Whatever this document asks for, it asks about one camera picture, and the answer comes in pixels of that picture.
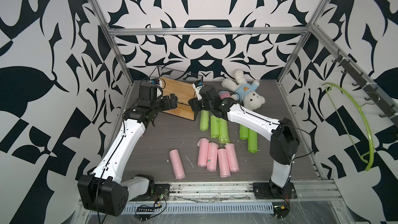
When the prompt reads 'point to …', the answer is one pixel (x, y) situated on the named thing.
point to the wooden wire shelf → (180, 83)
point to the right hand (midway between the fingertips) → (192, 97)
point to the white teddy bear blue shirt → (246, 93)
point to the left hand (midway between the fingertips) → (168, 96)
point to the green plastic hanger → (371, 152)
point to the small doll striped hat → (224, 94)
